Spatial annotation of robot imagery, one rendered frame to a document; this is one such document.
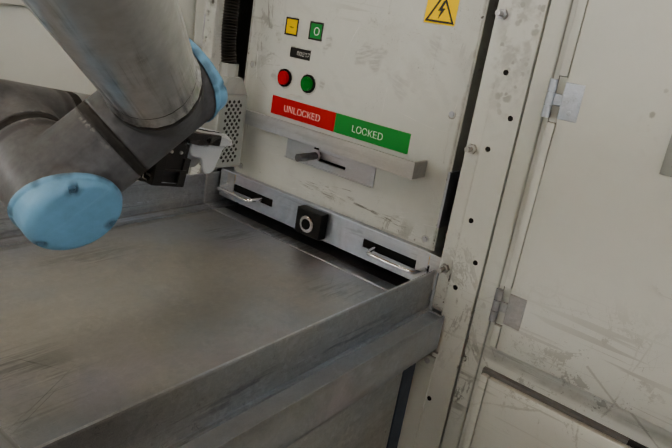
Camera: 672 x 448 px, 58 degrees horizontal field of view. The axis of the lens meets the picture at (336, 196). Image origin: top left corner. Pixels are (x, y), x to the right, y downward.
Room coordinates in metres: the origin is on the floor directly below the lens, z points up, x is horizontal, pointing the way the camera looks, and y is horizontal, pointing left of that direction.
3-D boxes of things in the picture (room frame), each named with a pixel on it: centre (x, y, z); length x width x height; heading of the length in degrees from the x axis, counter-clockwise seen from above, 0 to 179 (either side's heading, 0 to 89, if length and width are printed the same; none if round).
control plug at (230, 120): (1.16, 0.24, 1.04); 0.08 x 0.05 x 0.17; 144
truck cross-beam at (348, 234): (1.10, 0.02, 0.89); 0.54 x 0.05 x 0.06; 54
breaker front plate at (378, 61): (1.09, 0.03, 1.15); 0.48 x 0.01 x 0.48; 54
